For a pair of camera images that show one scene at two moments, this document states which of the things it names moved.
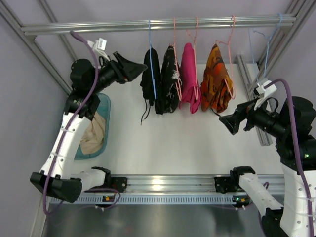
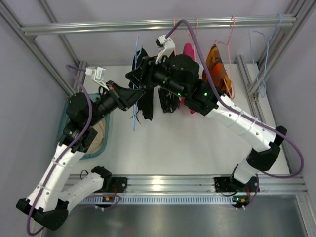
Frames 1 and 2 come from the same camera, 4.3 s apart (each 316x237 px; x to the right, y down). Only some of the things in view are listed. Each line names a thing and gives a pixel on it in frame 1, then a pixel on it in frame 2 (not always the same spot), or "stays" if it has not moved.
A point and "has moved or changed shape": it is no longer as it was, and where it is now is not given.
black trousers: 151,82 has moved or changed shape
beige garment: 93,140 stays
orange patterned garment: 216,91 stays
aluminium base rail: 181,184 stays
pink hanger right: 228,43 stays
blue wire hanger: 151,57 to 138,49
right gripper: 246,118 to 147,71
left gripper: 119,71 to 118,98
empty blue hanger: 267,38 stays
